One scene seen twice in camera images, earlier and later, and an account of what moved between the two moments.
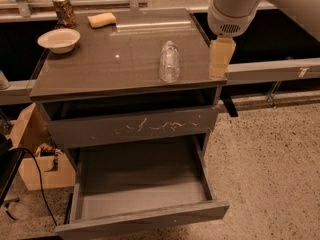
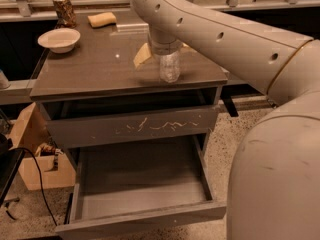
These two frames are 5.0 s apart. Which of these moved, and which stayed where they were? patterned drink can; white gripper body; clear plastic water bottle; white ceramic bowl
Moved: white gripper body
Stayed: patterned drink can; white ceramic bowl; clear plastic water bottle
